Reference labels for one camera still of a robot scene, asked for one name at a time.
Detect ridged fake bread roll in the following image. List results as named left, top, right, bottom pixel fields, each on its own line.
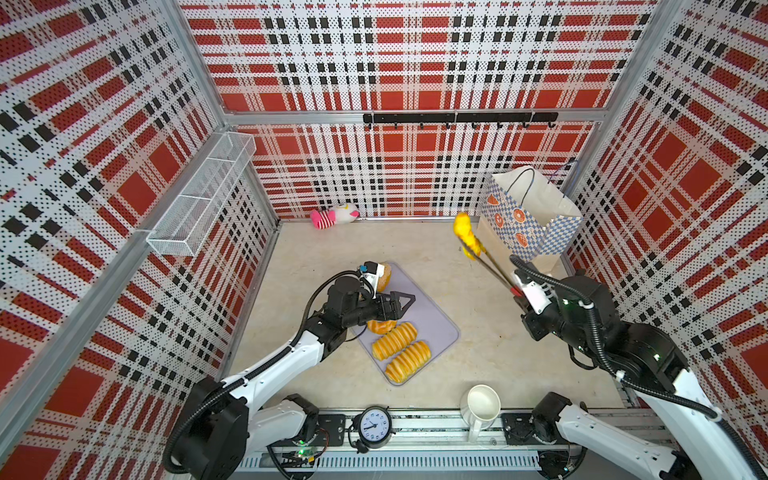
left=371, top=322, right=418, bottom=361
left=384, top=341, right=432, bottom=384

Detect upper ridged fake bread roll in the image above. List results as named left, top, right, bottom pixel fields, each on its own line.
left=371, top=322, right=418, bottom=361

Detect black hook rail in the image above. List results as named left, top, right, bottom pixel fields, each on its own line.
left=362, top=111, right=559, bottom=127

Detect black round clock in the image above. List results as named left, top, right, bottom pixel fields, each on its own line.
left=348, top=406, right=394, bottom=454

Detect pink white plush toy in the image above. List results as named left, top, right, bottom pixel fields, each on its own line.
left=310, top=203, right=360, bottom=230

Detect blue checkered paper bag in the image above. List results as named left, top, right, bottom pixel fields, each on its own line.
left=477, top=166, right=583, bottom=273

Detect yellow fake bread loaf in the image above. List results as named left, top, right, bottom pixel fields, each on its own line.
left=453, top=212, right=485, bottom=260

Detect lower ridged fake bread roll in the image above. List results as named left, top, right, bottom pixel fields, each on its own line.
left=384, top=341, right=432, bottom=384

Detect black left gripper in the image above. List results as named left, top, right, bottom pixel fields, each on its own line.
left=343, top=291, right=414, bottom=327

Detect steel tongs red handles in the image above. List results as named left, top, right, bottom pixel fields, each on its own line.
left=459, top=236, right=523, bottom=298

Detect ring shaped fake bread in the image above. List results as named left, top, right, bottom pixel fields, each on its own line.
left=367, top=320, right=397, bottom=335

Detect sesame fake bread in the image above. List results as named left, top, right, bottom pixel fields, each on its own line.
left=377, top=263, right=392, bottom=292

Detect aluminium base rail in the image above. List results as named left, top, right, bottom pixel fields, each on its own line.
left=212, top=410, right=592, bottom=479

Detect white mug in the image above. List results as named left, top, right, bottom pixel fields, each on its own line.
left=460, top=384, right=501, bottom=443

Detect white wire mesh basket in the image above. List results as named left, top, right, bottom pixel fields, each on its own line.
left=147, top=132, right=255, bottom=257

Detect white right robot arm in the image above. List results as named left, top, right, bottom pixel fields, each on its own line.
left=510, top=255, right=767, bottom=479

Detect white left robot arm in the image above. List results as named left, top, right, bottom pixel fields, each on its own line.
left=161, top=269, right=416, bottom=479

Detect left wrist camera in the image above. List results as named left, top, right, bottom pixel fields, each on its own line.
left=359, top=261, right=383, bottom=295

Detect lilac plastic tray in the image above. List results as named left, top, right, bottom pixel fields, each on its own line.
left=352, top=263, right=460, bottom=386

